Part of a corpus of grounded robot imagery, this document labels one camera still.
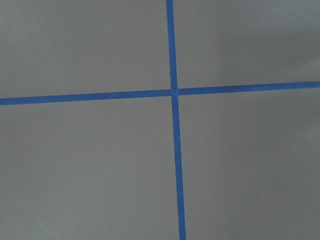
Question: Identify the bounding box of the blue tape line crosswise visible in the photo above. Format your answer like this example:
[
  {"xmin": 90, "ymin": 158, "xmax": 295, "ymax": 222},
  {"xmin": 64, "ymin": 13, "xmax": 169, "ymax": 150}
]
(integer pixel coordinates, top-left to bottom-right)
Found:
[{"xmin": 0, "ymin": 81, "xmax": 320, "ymax": 106}]

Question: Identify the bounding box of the blue tape line lengthwise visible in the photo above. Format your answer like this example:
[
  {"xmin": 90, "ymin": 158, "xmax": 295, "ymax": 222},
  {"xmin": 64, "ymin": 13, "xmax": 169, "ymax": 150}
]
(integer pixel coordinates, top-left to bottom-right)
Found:
[{"xmin": 166, "ymin": 0, "xmax": 186, "ymax": 240}]

